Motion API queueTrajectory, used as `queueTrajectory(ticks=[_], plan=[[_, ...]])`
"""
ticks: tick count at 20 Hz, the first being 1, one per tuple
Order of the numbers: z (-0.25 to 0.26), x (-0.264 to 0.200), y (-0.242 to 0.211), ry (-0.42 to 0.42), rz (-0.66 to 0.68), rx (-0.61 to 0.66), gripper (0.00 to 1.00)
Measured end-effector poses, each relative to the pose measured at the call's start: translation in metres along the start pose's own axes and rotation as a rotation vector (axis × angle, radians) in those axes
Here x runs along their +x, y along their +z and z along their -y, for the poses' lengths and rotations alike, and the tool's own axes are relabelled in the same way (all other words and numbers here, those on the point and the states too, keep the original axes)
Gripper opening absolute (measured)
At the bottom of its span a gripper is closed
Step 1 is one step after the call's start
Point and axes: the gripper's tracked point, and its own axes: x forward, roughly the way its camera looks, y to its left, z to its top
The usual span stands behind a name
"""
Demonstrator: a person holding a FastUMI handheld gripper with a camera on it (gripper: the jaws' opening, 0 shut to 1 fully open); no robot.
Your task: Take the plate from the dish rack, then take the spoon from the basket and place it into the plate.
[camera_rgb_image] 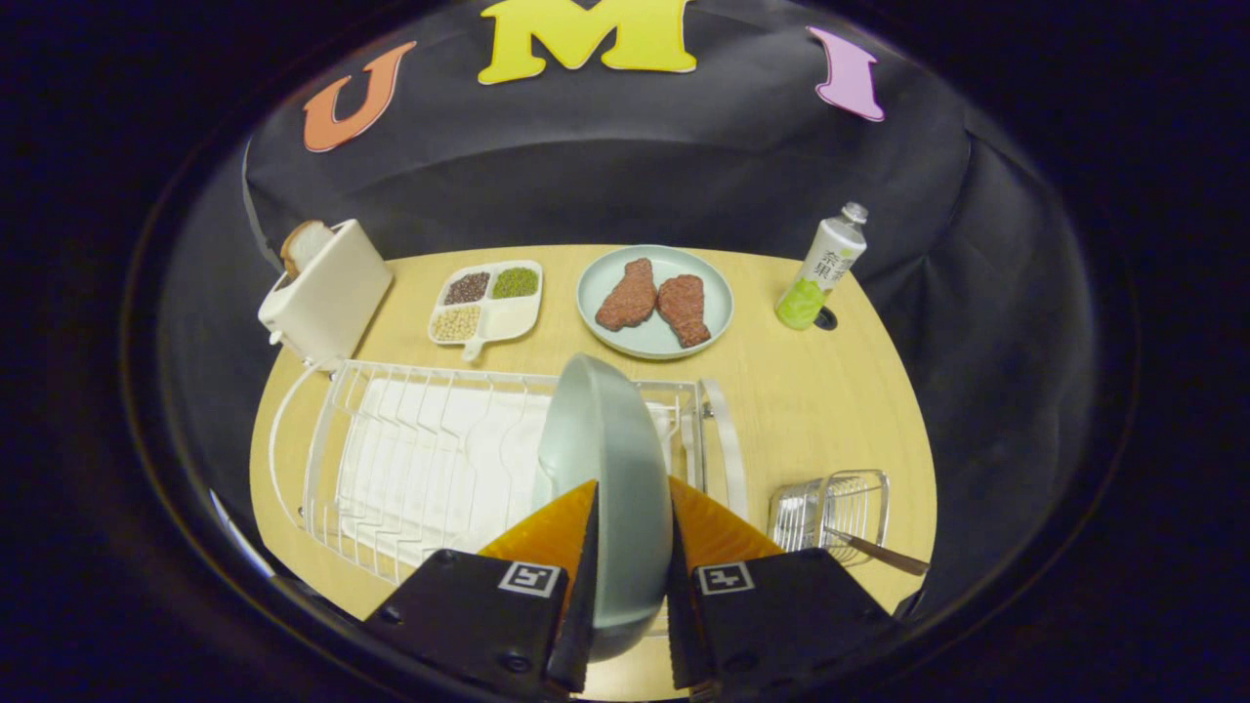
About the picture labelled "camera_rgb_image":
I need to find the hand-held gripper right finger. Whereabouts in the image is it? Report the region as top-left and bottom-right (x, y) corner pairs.
(667, 476), (895, 702)

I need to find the black backdrop cloth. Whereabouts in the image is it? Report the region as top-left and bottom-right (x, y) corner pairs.
(161, 0), (1104, 626)

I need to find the white power cable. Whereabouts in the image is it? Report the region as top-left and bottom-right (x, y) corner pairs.
(268, 359), (338, 533)

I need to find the green tea bottle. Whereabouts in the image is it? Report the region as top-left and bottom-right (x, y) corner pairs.
(774, 202), (869, 331)

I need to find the white wire dish rack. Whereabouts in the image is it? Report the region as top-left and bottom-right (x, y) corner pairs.
(269, 357), (751, 587)

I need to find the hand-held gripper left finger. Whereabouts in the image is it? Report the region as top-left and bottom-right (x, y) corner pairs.
(363, 478), (600, 696)

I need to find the white drip tray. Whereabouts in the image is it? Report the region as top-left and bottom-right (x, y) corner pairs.
(337, 379), (675, 567)

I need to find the toasted bread slice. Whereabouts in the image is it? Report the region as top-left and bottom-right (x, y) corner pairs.
(280, 221), (336, 277)

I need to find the white divided bean tray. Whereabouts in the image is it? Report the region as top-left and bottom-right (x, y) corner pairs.
(428, 260), (544, 363)

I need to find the pale green plate with meat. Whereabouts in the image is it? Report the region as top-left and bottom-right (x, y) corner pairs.
(576, 244), (734, 361)

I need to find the white toaster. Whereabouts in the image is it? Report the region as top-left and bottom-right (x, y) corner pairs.
(258, 219), (395, 370)

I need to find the brown meat piece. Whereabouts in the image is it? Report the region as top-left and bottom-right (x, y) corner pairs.
(656, 274), (712, 350)
(595, 258), (658, 332)

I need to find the metal wire basket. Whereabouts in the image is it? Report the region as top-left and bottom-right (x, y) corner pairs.
(768, 470), (891, 569)

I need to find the dark metal spoon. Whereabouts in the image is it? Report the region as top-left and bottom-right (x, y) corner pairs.
(830, 527), (932, 577)

